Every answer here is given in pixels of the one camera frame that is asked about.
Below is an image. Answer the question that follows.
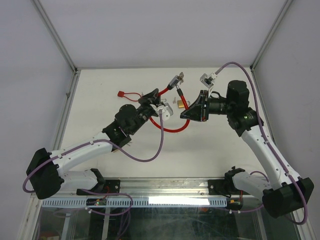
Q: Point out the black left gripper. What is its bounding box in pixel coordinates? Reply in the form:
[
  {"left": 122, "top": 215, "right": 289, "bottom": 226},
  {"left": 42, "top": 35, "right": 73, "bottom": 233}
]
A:
[{"left": 129, "top": 89, "right": 161, "bottom": 135}]

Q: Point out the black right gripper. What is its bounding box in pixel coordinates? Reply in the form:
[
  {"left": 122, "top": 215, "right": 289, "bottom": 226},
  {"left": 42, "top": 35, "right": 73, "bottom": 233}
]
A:
[{"left": 180, "top": 90, "right": 235, "bottom": 122}]

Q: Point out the medium brass padlock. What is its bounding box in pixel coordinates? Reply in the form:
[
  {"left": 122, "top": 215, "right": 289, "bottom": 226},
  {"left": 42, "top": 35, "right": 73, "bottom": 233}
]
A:
[{"left": 176, "top": 100, "right": 190, "bottom": 109}]

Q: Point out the thick red cable lock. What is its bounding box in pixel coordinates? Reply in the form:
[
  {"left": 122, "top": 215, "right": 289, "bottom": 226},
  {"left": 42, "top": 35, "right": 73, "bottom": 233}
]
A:
[{"left": 149, "top": 71, "right": 192, "bottom": 134}]

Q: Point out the red thin-cable padlock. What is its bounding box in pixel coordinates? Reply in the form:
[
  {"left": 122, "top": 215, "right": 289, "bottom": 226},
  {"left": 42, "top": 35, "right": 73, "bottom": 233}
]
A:
[{"left": 117, "top": 91, "right": 142, "bottom": 98}]

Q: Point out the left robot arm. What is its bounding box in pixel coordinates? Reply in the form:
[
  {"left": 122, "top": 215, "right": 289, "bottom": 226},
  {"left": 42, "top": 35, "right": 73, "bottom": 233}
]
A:
[{"left": 22, "top": 89, "right": 163, "bottom": 200}]

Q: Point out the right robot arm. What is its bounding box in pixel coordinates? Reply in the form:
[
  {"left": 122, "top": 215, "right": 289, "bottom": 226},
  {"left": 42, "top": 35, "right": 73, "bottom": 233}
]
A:
[{"left": 180, "top": 80, "right": 314, "bottom": 218}]

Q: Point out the large brass padlock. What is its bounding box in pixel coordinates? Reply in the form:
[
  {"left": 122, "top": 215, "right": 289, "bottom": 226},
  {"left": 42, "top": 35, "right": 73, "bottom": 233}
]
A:
[{"left": 112, "top": 141, "right": 133, "bottom": 152}]

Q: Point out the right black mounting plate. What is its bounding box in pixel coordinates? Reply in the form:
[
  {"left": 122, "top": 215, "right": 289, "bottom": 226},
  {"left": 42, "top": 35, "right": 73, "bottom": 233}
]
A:
[{"left": 207, "top": 179, "right": 241, "bottom": 198}]

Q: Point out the black mounting plate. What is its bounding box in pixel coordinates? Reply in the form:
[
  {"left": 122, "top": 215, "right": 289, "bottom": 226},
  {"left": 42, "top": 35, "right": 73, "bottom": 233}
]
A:
[
  {"left": 88, "top": 179, "right": 121, "bottom": 195},
  {"left": 207, "top": 179, "right": 241, "bottom": 198}
]

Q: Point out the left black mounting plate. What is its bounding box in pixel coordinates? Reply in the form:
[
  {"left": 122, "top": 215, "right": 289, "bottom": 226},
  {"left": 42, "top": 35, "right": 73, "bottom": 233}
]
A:
[{"left": 88, "top": 179, "right": 121, "bottom": 195}]

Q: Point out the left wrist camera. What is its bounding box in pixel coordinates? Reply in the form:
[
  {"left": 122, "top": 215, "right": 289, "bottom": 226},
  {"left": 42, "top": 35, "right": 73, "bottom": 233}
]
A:
[{"left": 150, "top": 103, "right": 174, "bottom": 121}]

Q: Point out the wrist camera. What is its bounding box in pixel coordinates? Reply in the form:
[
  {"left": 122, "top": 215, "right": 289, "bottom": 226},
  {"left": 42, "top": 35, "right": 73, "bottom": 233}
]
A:
[
  {"left": 199, "top": 72, "right": 218, "bottom": 90},
  {"left": 150, "top": 103, "right": 174, "bottom": 121}
]

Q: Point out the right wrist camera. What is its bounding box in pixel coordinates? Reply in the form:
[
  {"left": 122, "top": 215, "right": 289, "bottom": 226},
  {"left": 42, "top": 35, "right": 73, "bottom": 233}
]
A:
[{"left": 199, "top": 72, "right": 218, "bottom": 90}]

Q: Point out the left aluminium frame post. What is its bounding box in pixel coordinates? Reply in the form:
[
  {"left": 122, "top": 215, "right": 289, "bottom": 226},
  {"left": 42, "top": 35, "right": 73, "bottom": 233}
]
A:
[{"left": 30, "top": 0, "right": 78, "bottom": 74}]

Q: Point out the aluminium frame post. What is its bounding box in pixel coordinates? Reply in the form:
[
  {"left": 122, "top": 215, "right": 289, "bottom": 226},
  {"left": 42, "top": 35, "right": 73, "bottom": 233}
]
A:
[
  {"left": 250, "top": 0, "right": 295, "bottom": 71},
  {"left": 30, "top": 0, "right": 78, "bottom": 74}
]

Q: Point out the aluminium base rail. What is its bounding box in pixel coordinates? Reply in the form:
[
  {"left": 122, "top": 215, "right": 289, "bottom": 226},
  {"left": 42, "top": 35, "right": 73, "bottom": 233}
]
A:
[{"left": 31, "top": 176, "right": 303, "bottom": 200}]

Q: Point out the right aluminium frame post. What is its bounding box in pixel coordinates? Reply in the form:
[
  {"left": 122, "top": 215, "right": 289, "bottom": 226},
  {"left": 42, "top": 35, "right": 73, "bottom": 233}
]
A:
[{"left": 250, "top": 0, "right": 295, "bottom": 71}]

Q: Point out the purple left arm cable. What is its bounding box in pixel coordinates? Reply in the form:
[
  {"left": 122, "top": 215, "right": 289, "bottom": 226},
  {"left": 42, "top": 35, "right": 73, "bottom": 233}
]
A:
[{"left": 22, "top": 113, "right": 165, "bottom": 193}]

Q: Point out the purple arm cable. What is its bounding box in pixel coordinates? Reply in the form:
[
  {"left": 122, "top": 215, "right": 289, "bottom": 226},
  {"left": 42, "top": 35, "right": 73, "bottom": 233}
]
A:
[
  {"left": 22, "top": 113, "right": 165, "bottom": 193},
  {"left": 215, "top": 62, "right": 309, "bottom": 226}
]

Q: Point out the white slotted cable duct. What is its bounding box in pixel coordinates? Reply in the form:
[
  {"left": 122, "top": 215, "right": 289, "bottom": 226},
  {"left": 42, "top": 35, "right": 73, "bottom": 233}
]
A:
[{"left": 42, "top": 196, "right": 227, "bottom": 208}]

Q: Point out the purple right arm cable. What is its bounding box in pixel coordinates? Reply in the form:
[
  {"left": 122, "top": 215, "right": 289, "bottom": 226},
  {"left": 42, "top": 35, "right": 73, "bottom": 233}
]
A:
[{"left": 215, "top": 62, "right": 309, "bottom": 226}]

